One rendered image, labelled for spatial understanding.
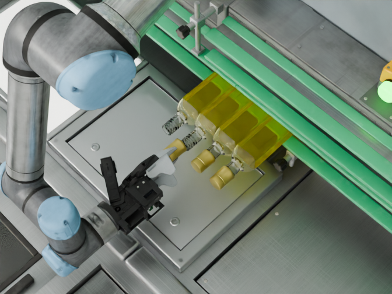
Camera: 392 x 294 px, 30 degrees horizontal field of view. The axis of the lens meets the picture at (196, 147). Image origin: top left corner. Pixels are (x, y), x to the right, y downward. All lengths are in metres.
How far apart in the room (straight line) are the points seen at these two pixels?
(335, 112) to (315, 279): 0.39
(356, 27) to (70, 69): 0.71
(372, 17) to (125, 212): 0.65
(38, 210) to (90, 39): 0.42
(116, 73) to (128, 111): 0.70
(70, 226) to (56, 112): 0.52
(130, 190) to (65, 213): 0.20
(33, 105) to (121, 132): 0.51
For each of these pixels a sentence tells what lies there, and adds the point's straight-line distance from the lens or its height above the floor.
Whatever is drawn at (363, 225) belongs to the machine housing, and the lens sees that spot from 1.75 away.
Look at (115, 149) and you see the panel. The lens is 1.79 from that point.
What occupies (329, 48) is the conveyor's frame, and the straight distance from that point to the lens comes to 1.61.
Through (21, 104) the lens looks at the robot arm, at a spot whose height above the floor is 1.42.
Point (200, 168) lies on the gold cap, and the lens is 1.59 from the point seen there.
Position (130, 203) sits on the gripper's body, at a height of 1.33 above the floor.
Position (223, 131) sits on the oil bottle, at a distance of 1.62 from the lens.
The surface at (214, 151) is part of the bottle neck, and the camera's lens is 1.61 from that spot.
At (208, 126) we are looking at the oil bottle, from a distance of 1.63.
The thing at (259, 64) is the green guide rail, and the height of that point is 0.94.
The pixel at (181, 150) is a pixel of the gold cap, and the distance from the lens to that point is 1.62.
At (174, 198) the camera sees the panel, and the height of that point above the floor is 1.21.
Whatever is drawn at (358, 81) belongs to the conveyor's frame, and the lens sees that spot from 1.57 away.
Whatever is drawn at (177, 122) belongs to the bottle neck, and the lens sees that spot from 1.65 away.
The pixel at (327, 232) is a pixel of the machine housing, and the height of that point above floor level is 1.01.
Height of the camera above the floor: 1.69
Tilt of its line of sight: 20 degrees down
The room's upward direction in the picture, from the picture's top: 130 degrees counter-clockwise
